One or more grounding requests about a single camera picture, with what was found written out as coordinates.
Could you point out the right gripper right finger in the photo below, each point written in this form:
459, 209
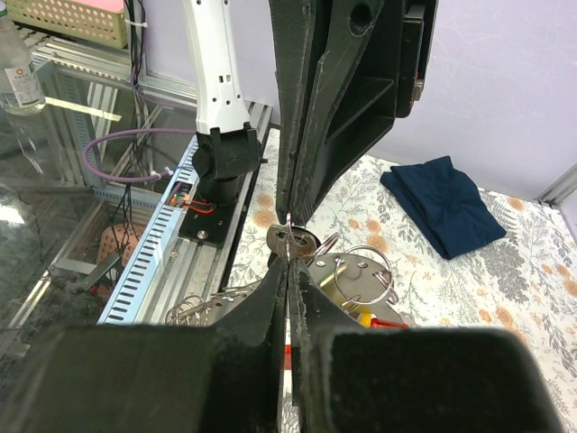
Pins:
405, 383

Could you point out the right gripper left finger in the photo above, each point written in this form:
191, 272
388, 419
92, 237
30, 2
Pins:
107, 379

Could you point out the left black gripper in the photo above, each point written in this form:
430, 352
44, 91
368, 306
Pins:
345, 70

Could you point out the red handled metal keyring holder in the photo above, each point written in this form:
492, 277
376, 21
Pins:
245, 336

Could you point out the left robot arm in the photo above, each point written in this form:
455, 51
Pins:
228, 146

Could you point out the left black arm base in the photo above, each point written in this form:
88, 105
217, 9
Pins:
210, 212

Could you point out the dark blue folded cloth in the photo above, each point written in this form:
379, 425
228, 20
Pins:
445, 205

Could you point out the perforated yellow basket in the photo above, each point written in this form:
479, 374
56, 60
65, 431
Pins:
101, 22

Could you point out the clear plastic bottle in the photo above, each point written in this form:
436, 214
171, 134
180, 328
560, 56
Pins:
21, 92

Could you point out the slotted white cable duct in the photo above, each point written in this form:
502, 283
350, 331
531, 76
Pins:
130, 290

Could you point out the left aluminium corner post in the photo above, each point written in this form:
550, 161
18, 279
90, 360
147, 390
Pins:
561, 189

